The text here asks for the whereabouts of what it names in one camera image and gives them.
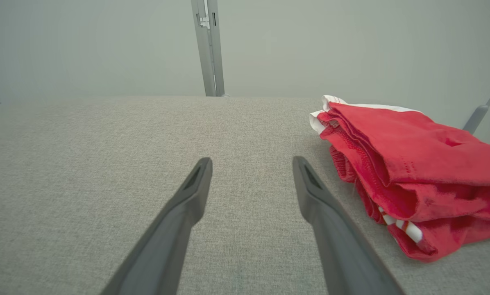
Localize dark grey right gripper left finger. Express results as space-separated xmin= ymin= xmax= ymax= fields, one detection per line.
xmin=100 ymin=157 xmax=213 ymax=295

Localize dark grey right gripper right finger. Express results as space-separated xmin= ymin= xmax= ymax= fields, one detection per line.
xmin=293 ymin=156 xmax=405 ymax=295

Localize red white sports jersey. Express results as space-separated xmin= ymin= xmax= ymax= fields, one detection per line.
xmin=368 ymin=197 xmax=490 ymax=263

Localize red shorts with white stripe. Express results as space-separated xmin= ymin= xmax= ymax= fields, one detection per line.
xmin=309 ymin=95 xmax=490 ymax=224

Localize grey slanted metal bar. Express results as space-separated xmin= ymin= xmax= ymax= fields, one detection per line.
xmin=462 ymin=73 xmax=490 ymax=135

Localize grey metal upright post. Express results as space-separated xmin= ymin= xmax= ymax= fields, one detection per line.
xmin=191 ymin=0 xmax=225 ymax=97

